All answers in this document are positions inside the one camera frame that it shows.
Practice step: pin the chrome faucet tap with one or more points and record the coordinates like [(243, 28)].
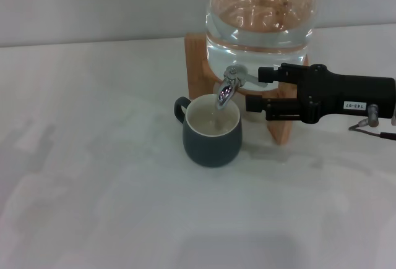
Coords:
[(227, 91)]

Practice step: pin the black cup white inside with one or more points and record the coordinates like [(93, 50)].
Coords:
[(210, 148)]

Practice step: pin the glass water dispenser jar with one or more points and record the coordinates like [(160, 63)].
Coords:
[(256, 40)]

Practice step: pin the wooden dispenser stand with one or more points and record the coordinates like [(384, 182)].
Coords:
[(195, 65)]

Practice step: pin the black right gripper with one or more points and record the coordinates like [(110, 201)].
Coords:
[(337, 92)]

